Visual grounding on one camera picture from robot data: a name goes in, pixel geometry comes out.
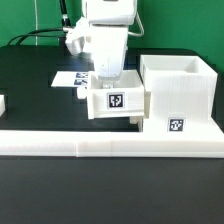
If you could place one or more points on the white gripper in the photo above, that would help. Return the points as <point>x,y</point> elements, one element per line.
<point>109,44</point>

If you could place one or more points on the white drawer tray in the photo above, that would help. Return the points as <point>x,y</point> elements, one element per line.
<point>124,99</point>
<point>136,120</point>

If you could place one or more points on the white drawer cabinet box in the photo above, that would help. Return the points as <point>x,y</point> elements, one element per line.
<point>179,93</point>

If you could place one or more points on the white front drawer tray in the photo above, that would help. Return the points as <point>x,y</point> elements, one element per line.
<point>136,120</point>

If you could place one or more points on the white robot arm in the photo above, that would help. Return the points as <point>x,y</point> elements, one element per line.
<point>102,13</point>

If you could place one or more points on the white fiducial marker sheet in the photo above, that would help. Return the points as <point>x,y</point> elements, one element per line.
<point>70,79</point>

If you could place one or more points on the white block at left edge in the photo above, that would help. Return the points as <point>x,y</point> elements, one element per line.
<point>2,104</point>

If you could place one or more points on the white L-shaped obstacle rail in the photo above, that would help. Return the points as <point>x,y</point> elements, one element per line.
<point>109,144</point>

